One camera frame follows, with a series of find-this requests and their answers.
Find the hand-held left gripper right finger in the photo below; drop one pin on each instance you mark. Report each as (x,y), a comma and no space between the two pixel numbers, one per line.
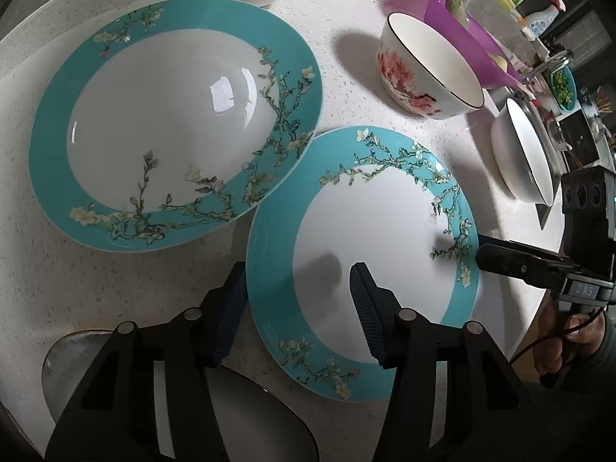
(370,313)

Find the white bowl with pink flowers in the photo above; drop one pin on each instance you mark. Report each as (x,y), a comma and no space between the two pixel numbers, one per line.
(433,57)

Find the black kitchen appliance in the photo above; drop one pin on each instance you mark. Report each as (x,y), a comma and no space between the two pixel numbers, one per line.
(580,137)

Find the blue bowl of greens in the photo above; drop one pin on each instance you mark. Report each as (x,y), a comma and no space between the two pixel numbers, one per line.
(564,85)

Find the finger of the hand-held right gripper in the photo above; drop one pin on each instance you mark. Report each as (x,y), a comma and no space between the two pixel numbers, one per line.
(515,245)
(510,262)

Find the pale green vegetable piece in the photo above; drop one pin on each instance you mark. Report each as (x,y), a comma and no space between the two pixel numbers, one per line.
(455,7)

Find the glass jar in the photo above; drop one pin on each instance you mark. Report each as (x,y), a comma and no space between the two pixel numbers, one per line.
(548,65)

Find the plain white bowl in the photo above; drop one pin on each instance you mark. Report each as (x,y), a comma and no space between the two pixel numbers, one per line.
(522,154)

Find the white spray bottle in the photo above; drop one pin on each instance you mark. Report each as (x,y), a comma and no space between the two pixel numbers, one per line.
(544,18)

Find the person's right hand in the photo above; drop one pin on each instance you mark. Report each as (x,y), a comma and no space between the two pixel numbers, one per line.
(553,341)

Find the grey plate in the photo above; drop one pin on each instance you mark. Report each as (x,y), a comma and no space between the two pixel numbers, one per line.
(67,365)

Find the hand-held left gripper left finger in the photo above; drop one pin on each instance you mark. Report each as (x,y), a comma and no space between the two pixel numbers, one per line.
(231,308)

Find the small teal floral plate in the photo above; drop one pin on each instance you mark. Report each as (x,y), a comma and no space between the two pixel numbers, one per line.
(375,231)

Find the large teal floral plate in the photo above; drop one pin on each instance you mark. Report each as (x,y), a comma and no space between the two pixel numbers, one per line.
(159,120)

